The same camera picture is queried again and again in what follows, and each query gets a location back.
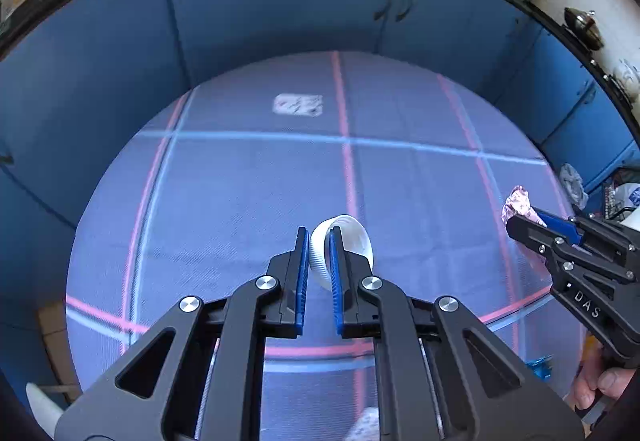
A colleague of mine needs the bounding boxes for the pink wrapper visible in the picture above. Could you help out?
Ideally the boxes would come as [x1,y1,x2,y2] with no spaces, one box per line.
[501,184,551,267]

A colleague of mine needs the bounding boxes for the blue kitchen cabinets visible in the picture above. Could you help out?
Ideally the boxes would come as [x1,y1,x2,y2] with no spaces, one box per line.
[1,0,634,393]

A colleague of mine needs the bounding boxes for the person's right hand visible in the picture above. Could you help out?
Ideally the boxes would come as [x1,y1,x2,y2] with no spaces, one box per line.
[568,335,636,409]

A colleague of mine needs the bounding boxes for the grey bin with white bag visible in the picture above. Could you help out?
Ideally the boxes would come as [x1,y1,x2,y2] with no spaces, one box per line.
[559,163,589,210]

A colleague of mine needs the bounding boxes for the blue foil wrapper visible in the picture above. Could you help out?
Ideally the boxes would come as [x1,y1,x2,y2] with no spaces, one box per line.
[525,355,553,381]

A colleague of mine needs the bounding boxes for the blue plaid tablecloth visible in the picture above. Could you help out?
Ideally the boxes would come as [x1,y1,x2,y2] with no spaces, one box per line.
[66,51,584,440]

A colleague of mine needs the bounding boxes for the white label on tablecloth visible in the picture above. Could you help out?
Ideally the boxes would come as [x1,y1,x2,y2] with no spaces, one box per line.
[272,94,323,117]

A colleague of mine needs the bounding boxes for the steel pot on stove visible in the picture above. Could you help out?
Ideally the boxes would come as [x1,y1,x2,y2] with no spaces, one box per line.
[613,59,640,99]

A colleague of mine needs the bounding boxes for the black wok with lid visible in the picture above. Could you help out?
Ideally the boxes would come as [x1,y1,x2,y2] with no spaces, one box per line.
[564,7,604,51]

